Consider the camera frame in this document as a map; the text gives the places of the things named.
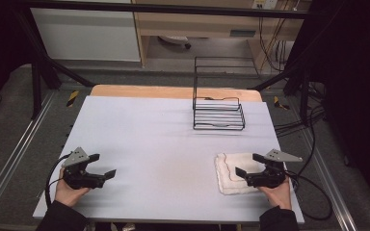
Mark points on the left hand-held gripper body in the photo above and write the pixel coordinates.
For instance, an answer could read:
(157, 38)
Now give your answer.
(78, 178)

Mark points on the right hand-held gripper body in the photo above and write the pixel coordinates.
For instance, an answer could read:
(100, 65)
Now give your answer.
(268, 178)

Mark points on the white towel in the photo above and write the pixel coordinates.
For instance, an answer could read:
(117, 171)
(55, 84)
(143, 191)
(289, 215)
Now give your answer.
(229, 178)

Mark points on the person's left hand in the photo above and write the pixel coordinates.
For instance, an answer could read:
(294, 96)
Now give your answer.
(67, 193)

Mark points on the person's right hand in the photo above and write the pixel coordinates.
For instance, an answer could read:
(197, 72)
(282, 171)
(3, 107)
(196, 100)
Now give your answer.
(277, 195)

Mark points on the yellow black tape strip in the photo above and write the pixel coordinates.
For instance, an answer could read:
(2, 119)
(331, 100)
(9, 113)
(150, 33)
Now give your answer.
(280, 103)
(72, 98)

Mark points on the dark curtain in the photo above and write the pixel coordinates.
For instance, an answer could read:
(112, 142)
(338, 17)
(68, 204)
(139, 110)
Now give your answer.
(0, 48)
(356, 96)

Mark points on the white cabinet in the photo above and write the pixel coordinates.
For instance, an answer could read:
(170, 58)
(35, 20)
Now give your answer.
(83, 35)

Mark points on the wooden desk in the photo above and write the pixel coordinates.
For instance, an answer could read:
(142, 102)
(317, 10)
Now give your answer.
(205, 27)

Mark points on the office chair base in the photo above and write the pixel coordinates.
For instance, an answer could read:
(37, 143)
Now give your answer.
(175, 39)

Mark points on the aluminium floor rail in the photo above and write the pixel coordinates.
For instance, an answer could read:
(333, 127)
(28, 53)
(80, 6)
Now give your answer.
(329, 179)
(13, 154)

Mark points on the black metal frame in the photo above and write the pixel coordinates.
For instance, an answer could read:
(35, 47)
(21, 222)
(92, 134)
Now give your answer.
(38, 80)

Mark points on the white wall socket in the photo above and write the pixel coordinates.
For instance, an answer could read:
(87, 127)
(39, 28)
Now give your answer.
(265, 3)

